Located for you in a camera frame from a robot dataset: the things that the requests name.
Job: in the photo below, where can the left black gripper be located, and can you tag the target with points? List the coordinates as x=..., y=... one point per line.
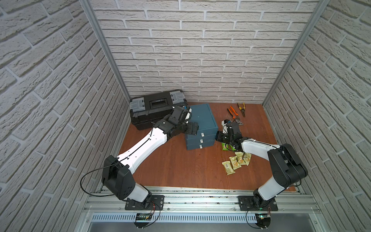
x=191, y=128

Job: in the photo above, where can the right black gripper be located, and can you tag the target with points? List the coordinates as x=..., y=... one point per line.
x=219, y=136

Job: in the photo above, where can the teal drawer cabinet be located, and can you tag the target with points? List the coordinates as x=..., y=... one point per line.
x=202, y=114

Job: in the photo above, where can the teal bottom drawer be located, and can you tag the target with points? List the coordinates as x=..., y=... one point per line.
x=200, y=145

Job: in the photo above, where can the beige cookie packet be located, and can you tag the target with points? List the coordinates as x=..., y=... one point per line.
x=234, y=163
x=247, y=158
x=240, y=158
x=228, y=167

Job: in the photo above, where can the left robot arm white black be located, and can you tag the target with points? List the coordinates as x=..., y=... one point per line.
x=118, y=171

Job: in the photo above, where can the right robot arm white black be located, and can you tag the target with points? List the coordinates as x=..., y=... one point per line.
x=286, y=166

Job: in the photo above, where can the black plastic toolbox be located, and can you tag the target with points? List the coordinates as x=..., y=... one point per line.
x=151, y=108

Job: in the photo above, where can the right controller board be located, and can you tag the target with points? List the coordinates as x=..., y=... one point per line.
x=263, y=220

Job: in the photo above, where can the controller board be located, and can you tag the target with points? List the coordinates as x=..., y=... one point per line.
x=263, y=220
x=143, y=220

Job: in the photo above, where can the left controller board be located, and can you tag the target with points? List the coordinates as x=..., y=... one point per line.
x=143, y=220

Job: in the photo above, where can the right corner aluminium profile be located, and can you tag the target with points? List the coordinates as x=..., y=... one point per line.
x=314, y=18

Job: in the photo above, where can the corner aluminium profile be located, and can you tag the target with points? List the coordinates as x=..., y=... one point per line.
x=314, y=18
x=89, y=11

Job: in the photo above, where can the left corner aluminium profile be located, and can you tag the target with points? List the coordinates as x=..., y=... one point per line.
x=89, y=11

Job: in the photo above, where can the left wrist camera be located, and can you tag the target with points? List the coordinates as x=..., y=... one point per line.
x=181, y=114

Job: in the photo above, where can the orange handled pliers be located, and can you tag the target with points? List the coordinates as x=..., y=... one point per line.
x=234, y=115

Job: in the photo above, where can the yellow handled pliers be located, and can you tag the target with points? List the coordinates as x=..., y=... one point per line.
x=242, y=108

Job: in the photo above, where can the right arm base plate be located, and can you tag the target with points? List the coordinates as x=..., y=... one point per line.
x=246, y=203

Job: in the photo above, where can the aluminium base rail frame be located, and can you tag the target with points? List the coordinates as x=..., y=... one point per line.
x=200, y=205

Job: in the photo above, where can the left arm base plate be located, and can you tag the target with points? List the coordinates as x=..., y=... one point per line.
x=151, y=202

